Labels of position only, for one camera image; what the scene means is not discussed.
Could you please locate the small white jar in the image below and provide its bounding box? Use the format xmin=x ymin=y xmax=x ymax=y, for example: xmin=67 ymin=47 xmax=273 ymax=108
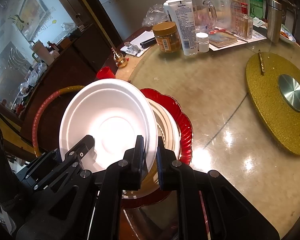
xmin=196 ymin=32 xmax=210 ymax=53

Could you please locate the gold glitter round mat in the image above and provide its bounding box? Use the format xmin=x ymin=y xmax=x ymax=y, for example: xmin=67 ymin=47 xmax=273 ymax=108
xmin=245 ymin=52 xmax=300 ymax=155

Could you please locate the book on tray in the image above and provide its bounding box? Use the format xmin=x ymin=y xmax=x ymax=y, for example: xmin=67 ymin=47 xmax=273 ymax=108
xmin=209 ymin=32 xmax=237 ymax=48

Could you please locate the small brass bell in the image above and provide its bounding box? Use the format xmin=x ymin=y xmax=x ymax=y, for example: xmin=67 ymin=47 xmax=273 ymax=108
xmin=111 ymin=48 xmax=128 ymax=68

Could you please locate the blue white food plate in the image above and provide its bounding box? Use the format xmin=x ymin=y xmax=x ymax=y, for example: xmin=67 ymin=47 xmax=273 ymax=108
xmin=280 ymin=24 xmax=296 ymax=44

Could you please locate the steel thermos flask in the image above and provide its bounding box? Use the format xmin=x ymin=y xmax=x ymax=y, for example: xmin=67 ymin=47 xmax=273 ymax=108
xmin=267 ymin=0 xmax=282 ymax=43

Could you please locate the large red scalloped plate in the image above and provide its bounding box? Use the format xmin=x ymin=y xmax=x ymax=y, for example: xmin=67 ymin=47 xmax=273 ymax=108
xmin=121 ymin=88 xmax=193 ymax=209

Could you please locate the silver turntable disc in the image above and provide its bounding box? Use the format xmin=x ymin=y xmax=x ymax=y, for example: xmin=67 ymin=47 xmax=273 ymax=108
xmin=278 ymin=74 xmax=300 ymax=112

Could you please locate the cream plastic bowl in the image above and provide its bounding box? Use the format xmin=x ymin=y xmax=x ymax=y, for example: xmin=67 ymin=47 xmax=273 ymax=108
xmin=122 ymin=98 xmax=182 ymax=198

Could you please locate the clear plastic bag of jars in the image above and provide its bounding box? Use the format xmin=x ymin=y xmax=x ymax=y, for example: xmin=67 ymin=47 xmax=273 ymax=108
xmin=210 ymin=0 xmax=250 ymax=33

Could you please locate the red yellow hula hoop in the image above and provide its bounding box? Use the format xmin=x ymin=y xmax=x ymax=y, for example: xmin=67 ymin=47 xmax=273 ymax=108
xmin=31 ymin=84 xmax=86 ymax=158

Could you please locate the white lotion bottle red cap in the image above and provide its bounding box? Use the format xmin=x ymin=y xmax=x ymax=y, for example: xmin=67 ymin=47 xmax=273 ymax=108
xmin=163 ymin=0 xmax=198 ymax=56

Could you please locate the clear glass pitcher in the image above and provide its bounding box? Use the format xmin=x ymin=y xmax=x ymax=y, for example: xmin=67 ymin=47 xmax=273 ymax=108
xmin=191 ymin=0 xmax=217 ymax=34

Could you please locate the peanut butter jar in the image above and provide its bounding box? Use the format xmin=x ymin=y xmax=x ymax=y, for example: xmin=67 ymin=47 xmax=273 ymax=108
xmin=152 ymin=22 xmax=181 ymax=53

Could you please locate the gold pen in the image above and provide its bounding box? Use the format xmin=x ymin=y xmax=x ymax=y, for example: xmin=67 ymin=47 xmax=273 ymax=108
xmin=258 ymin=50 xmax=266 ymax=75

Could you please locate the red plastic cup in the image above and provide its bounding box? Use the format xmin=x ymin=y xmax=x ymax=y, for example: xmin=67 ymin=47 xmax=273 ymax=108
xmin=96 ymin=66 xmax=115 ymax=80

